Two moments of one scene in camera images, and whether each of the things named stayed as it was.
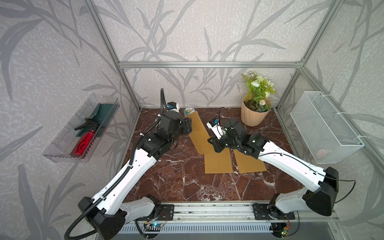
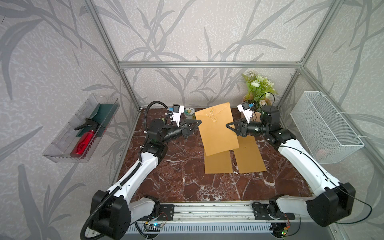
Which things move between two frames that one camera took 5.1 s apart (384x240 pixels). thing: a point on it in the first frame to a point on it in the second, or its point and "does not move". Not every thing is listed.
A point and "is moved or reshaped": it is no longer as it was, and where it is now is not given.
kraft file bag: (247, 163) does not move
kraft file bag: (199, 135) is moved or reshaped
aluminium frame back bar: (210, 65) does not move
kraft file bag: (218, 163) does not move
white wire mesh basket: (326, 134) does not move
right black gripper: (214, 141) to (242, 127)
